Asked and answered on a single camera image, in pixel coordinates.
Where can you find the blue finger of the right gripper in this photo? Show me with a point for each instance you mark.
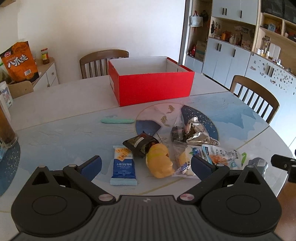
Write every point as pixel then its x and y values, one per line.
pixel 282 162

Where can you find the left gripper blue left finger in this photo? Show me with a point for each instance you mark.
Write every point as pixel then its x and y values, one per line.
pixel 91 168

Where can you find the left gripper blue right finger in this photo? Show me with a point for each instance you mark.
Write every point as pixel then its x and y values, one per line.
pixel 201 168

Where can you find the white seafood snack packet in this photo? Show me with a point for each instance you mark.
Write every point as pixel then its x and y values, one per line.
pixel 217 155

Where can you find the bread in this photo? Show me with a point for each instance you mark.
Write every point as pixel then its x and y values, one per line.
pixel 183 156

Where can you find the blue cracker packet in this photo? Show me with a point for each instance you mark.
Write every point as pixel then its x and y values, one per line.
pixel 123 167

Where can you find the silver foil snack bag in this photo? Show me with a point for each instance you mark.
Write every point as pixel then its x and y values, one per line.
pixel 197 135

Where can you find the clear bag dark snack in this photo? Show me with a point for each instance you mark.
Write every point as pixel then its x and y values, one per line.
pixel 178 129

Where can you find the yellow plush toy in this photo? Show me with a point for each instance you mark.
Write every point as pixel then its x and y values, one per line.
pixel 158 161

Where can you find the black snack packet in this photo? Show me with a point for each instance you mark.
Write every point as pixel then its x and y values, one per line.
pixel 140 144

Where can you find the mint green case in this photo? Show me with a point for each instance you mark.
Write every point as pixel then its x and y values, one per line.
pixel 117 120

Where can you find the brown wooden chair right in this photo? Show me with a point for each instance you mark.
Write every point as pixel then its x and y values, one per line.
pixel 258 98

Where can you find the brown wooden chair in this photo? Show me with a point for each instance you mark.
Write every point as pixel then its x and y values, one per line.
pixel 96 64
pixel 258 98

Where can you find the glass of dark drink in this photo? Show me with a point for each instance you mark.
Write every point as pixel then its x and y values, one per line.
pixel 7 133

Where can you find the red cardboard box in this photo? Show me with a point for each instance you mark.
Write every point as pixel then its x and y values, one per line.
pixel 147 79

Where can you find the white drawer sideboard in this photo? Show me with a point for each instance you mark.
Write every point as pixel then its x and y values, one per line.
pixel 47 75

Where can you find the brown wooden chair back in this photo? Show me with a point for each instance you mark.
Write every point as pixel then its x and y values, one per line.
pixel 96 64

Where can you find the sauce jar red lid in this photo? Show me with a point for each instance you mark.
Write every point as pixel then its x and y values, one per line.
pixel 45 56

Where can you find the orange snack bag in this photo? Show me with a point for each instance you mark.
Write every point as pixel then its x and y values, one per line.
pixel 19 63

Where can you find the hanging tote bag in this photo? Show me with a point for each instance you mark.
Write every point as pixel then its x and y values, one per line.
pixel 196 20

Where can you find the grey wall cabinet unit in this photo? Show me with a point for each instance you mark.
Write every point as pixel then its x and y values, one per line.
pixel 255 39

